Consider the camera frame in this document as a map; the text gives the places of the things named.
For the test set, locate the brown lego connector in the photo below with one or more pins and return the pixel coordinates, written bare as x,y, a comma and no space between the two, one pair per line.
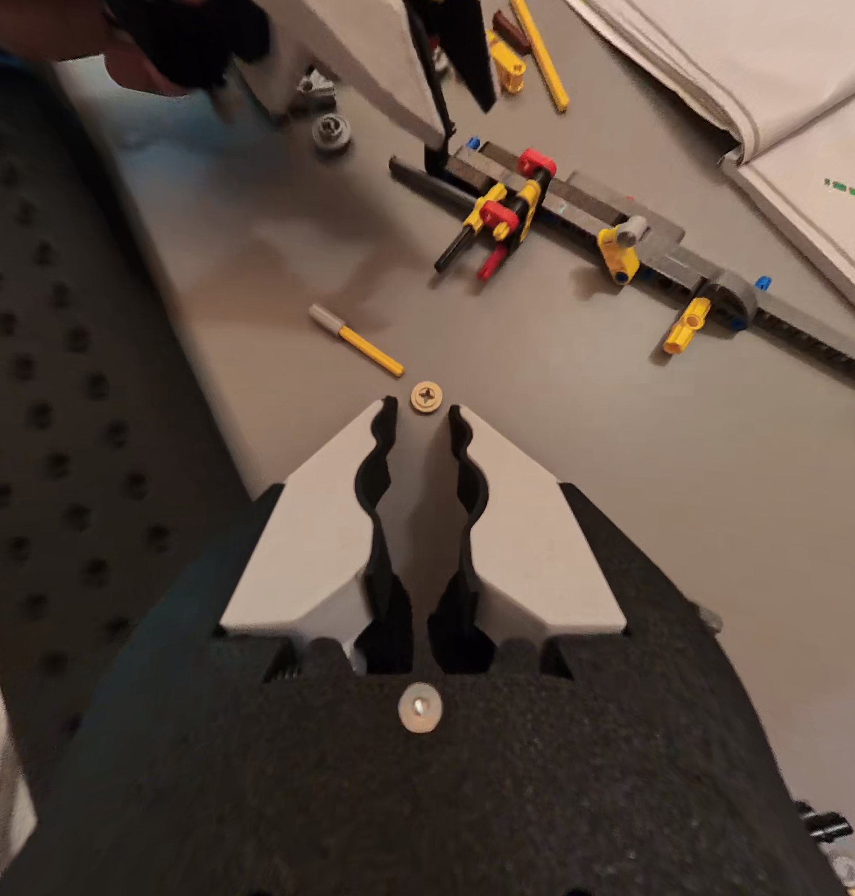
511,31

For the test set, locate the light grey lego pin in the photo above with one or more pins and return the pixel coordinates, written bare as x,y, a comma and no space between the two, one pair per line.
324,316

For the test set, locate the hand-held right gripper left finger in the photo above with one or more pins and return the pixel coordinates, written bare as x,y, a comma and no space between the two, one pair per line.
301,560

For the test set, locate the short yellow lego axle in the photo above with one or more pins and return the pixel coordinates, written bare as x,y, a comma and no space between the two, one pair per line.
371,350

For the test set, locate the long yellow lego axle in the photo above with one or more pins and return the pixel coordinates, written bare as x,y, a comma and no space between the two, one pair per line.
539,56

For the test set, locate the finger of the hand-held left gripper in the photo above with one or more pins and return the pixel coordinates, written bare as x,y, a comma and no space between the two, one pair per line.
357,49
462,42

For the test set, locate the grey lego wheel hub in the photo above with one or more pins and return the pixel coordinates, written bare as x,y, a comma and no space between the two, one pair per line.
331,131

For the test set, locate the open lego instruction booklet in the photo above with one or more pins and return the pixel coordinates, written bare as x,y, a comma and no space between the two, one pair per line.
749,56

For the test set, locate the yellow L-shaped lego beam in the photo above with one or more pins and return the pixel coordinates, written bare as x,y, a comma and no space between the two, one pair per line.
508,66

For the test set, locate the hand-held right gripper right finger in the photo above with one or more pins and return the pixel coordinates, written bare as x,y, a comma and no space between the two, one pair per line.
546,560

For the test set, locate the person's left hand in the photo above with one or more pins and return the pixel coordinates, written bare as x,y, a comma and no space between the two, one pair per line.
133,77

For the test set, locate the tan lego gear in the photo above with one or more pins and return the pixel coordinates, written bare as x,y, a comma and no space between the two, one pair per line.
426,397

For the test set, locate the long grey lego beam assembly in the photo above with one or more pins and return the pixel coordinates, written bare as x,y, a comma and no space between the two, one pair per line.
665,255

